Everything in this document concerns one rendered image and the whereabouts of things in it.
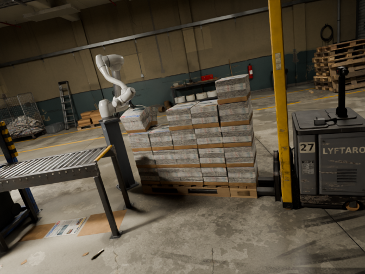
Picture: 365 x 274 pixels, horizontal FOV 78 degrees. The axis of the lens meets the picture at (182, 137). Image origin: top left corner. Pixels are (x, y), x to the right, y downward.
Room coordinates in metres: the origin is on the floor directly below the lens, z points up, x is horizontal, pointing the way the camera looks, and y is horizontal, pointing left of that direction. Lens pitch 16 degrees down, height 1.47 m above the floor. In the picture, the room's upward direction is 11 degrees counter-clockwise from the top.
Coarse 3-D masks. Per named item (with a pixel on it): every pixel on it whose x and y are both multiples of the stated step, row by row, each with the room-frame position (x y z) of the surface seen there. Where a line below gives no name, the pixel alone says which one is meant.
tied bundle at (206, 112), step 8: (200, 104) 2.48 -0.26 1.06; (208, 104) 2.38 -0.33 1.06; (216, 104) 2.29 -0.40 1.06; (192, 112) 2.36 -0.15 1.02; (200, 112) 2.33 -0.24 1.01; (208, 112) 2.29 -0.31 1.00; (216, 112) 2.25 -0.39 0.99; (192, 120) 2.36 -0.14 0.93; (200, 120) 2.32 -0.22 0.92; (208, 120) 2.29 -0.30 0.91; (216, 120) 2.25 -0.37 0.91
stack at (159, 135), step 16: (160, 128) 2.71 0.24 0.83; (208, 128) 2.30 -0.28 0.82; (144, 144) 2.64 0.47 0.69; (160, 144) 2.55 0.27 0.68; (176, 144) 2.47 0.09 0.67; (192, 144) 2.39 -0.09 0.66; (144, 160) 2.66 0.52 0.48; (160, 160) 2.57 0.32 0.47; (176, 160) 2.49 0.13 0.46; (192, 160) 2.40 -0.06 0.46; (208, 160) 2.32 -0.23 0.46; (224, 160) 2.25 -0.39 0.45; (144, 176) 2.69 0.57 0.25; (160, 176) 2.59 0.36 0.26; (176, 176) 2.50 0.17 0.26; (192, 176) 2.41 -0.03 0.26; (208, 176) 2.33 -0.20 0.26; (224, 176) 2.25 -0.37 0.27; (144, 192) 2.71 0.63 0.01; (160, 192) 2.61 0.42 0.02; (176, 192) 2.54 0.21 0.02; (224, 192) 2.27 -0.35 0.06
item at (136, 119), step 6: (126, 114) 2.76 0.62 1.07; (132, 114) 2.71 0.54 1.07; (138, 114) 2.66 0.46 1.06; (144, 114) 2.71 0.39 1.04; (126, 120) 2.69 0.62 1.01; (132, 120) 2.66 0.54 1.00; (138, 120) 2.63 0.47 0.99; (144, 120) 2.69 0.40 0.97; (126, 126) 2.75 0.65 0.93; (132, 126) 2.71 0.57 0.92; (138, 126) 2.68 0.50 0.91; (144, 126) 2.67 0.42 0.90
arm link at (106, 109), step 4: (104, 100) 3.01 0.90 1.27; (108, 100) 3.05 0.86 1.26; (100, 104) 2.98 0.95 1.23; (104, 104) 2.97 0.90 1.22; (108, 104) 3.00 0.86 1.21; (100, 108) 2.97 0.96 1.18; (104, 108) 2.96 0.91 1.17; (108, 108) 2.98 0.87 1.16; (112, 108) 3.01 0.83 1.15; (100, 112) 2.98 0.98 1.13; (104, 112) 2.96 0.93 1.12; (108, 112) 2.98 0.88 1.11; (112, 112) 3.02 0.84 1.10; (104, 116) 2.97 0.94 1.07; (108, 116) 2.97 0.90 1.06
